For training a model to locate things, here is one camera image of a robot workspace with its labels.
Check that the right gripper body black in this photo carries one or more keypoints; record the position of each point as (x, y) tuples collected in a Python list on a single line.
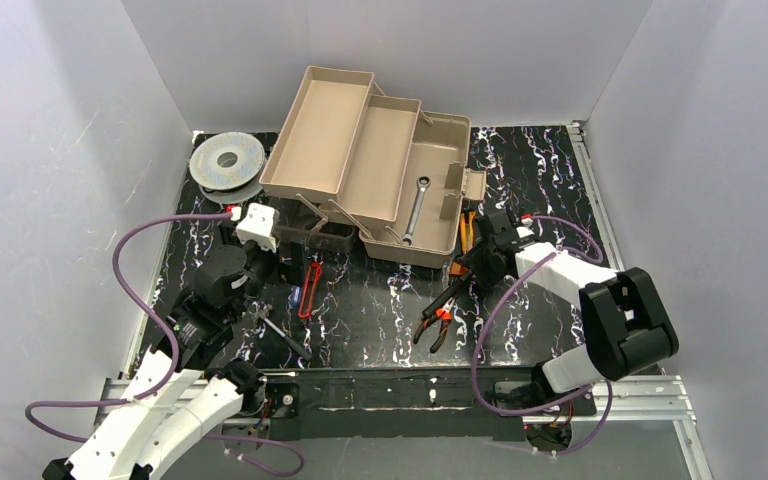
[(479, 258)]

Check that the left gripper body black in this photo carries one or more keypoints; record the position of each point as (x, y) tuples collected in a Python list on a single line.
[(289, 263)]

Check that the steel combination wrench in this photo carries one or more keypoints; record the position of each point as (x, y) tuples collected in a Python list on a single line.
[(423, 184)]

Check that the beige plastic tool box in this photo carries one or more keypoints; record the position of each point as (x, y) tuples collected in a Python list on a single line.
[(352, 154)]

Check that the black handled hammer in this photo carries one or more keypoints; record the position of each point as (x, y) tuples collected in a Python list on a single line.
[(457, 288)]

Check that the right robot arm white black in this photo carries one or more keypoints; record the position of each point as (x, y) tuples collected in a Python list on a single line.
[(625, 323)]

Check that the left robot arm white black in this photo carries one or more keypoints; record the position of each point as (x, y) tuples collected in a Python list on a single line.
[(175, 399)]

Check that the red utility knife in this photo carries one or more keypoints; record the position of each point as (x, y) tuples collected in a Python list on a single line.
[(309, 287)]

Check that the orange hex key set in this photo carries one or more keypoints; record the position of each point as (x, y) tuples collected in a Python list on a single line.
[(456, 269)]

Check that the orange yellow utility knife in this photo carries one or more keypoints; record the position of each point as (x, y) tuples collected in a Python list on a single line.
[(467, 230)]

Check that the white filament spool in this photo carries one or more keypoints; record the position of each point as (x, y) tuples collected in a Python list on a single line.
[(227, 167)]

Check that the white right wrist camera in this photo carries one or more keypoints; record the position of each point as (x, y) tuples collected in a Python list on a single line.
[(525, 228)]

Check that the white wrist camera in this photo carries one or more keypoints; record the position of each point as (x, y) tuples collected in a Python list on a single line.
[(525, 228), (257, 225)]

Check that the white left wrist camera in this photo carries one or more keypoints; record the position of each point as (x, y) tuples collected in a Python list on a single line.
[(257, 225)]

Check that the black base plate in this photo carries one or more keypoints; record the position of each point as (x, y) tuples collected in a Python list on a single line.
[(374, 403)]

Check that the aluminium frame rail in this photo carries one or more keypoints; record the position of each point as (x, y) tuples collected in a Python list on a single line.
[(662, 398)]

